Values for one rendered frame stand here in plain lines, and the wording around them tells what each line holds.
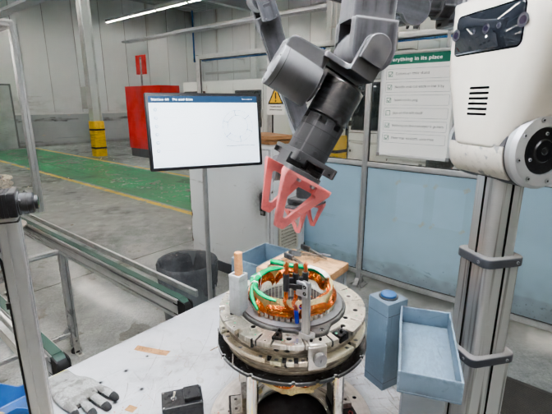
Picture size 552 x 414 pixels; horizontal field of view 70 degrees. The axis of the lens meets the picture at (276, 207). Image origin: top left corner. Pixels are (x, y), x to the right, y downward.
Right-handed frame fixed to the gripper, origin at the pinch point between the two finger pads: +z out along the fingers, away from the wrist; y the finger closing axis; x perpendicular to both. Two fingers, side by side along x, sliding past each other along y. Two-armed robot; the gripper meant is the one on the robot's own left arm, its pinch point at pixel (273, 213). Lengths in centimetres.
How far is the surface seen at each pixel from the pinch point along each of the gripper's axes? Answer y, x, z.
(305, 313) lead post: -11.0, 18.5, 15.6
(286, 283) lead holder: -12.0, 12.7, 12.2
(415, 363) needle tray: -8.4, 44.0, 15.5
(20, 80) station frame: -259, -115, 32
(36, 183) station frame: -258, -80, 93
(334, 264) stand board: -50, 41, 13
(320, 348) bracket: -8.3, 23.4, 19.7
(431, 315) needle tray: -20, 52, 8
